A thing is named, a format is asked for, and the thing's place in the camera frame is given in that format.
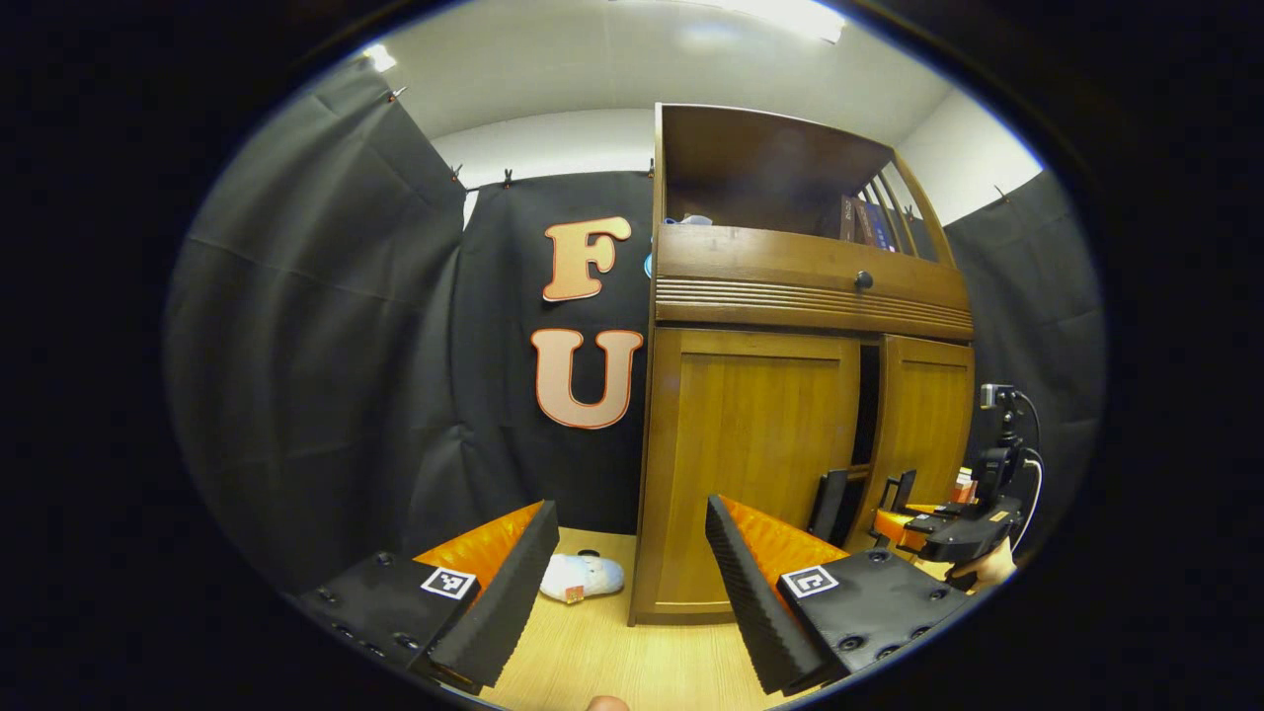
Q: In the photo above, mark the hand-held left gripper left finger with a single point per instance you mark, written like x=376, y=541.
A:
x=513, y=592

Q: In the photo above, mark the wooden cabinet drawer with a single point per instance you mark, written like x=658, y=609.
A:
x=790, y=262

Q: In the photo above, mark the dark brown book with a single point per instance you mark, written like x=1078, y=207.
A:
x=848, y=219

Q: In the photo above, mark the wooden double-door shoe cabinet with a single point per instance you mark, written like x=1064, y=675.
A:
x=770, y=158

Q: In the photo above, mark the wooden cabinet door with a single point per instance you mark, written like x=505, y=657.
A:
x=750, y=464
x=928, y=415

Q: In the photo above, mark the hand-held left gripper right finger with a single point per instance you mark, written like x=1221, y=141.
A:
x=750, y=602

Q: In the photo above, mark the pale blue shelf item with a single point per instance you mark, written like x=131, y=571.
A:
x=689, y=219

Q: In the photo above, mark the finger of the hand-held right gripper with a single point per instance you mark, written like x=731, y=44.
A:
x=897, y=526
x=928, y=509

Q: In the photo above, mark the small ceiling light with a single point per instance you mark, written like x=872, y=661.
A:
x=380, y=57

